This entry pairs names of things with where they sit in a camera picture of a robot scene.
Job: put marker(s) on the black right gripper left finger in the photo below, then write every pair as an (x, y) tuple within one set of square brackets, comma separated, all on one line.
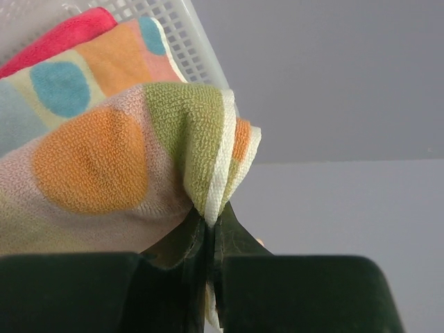
[(159, 290)]

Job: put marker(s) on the orange dotted patterned towel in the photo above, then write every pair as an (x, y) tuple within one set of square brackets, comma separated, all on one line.
[(123, 174)]

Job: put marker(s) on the pink towel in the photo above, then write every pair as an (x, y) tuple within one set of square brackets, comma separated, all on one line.
[(66, 35)]

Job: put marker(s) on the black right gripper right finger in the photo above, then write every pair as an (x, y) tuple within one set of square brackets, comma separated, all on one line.
[(257, 291)]

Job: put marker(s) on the light blue patterned towel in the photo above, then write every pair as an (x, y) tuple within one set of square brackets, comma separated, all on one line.
[(39, 98)]

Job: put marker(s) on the white right plastic basket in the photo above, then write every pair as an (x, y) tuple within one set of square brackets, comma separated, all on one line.
[(22, 22)]

